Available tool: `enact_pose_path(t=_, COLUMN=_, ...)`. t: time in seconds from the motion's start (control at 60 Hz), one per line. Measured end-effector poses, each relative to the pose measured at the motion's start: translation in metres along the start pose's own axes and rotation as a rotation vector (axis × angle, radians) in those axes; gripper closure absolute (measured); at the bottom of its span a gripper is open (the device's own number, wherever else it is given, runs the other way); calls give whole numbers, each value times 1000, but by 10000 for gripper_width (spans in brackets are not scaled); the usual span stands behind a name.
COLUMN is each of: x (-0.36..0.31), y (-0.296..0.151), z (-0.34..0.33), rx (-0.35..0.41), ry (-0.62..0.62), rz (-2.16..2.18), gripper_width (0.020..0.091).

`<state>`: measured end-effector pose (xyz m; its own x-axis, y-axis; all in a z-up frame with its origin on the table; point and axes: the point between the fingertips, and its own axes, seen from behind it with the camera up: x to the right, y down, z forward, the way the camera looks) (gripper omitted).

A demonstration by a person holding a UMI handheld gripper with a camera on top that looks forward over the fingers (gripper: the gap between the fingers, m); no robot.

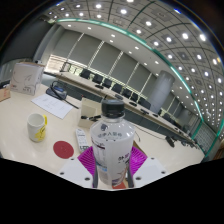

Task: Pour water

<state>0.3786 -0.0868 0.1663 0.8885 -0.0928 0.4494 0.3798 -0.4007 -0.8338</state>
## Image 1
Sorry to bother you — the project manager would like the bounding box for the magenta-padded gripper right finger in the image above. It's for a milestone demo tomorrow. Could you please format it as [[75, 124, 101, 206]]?
[[125, 145, 168, 189]]

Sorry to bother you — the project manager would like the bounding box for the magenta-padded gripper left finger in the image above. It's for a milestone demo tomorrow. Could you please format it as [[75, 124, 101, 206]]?
[[57, 145, 99, 189]]

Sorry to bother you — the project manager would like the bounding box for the clear bottle with black cap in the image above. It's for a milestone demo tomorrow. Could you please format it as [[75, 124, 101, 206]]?
[[89, 98, 136, 187]]

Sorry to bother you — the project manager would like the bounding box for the flat round red coaster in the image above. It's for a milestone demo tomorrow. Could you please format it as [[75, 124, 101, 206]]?
[[52, 140, 75, 160]]

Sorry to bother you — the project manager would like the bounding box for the white remote control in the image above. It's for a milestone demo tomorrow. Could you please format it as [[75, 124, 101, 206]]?
[[75, 127, 90, 153]]

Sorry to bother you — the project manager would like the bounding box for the black tabletop microphone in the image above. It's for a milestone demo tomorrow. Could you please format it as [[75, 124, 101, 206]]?
[[165, 135, 176, 148]]

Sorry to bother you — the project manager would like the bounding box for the beige compartment tray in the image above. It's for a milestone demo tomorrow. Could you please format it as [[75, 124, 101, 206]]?
[[79, 97, 103, 130]]

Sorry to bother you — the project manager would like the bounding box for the white printed paper sheet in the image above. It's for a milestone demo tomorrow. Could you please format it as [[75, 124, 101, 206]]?
[[30, 93, 74, 120]]

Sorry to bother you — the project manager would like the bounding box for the row of black desk microphones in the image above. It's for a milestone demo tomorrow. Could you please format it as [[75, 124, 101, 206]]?
[[94, 84, 151, 116]]

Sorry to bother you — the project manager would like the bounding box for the long conference desk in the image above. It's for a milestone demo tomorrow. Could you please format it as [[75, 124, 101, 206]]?
[[44, 71, 198, 148]]

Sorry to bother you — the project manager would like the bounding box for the row of black office chairs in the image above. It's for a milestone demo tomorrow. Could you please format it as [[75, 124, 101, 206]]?
[[79, 68, 188, 128]]

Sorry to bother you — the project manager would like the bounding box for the small brown cardboard box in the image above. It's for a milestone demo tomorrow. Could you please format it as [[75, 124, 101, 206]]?
[[0, 87, 12, 103]]

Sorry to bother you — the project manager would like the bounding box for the white printed cardboard box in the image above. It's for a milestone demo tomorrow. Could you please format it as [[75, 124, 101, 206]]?
[[9, 61, 45, 97]]

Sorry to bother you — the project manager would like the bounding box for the group of ceiling lights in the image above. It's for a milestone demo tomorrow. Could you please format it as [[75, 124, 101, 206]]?
[[46, 0, 224, 141]]

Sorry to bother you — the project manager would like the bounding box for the white mug with yellow handle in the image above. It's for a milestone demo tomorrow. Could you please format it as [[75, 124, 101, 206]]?
[[26, 112, 48, 143]]

